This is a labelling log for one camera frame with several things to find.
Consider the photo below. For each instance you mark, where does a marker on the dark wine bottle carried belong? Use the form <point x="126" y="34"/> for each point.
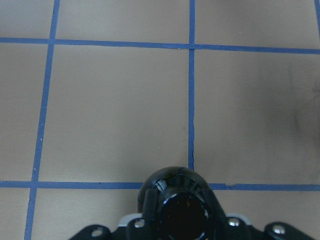
<point x="181" y="211"/>

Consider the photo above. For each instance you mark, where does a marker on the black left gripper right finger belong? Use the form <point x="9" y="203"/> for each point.
<point x="216" y="212"/>

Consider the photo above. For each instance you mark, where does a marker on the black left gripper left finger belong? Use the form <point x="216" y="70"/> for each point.
<point x="149" y="208"/>

